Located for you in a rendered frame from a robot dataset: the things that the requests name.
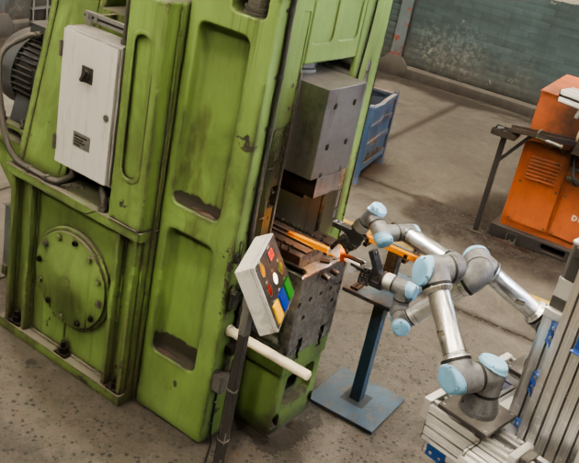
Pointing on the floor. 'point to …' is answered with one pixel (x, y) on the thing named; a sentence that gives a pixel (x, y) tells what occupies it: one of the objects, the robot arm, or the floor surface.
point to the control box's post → (233, 384)
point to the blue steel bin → (376, 129)
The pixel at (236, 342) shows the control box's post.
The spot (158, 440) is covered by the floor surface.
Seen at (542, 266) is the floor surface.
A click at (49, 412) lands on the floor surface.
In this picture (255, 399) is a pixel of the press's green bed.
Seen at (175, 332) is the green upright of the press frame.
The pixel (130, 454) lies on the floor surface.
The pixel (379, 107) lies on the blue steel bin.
